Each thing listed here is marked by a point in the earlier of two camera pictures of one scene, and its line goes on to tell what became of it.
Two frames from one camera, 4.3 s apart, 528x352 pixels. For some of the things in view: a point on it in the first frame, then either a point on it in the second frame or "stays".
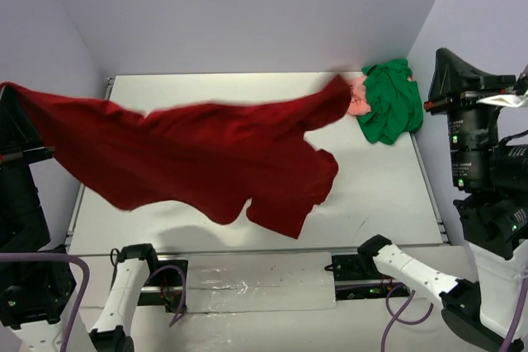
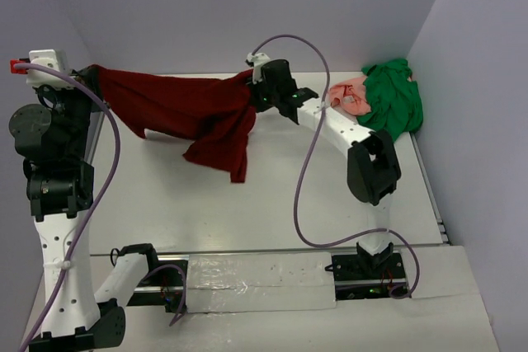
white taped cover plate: (218, 282) stays
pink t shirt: (360, 104) stays
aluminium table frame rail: (445, 241) stays
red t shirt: (201, 160) -> (219, 114)
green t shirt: (395, 101) stays
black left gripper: (16, 128) -> (88, 76)
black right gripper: (454, 80) -> (259, 107)
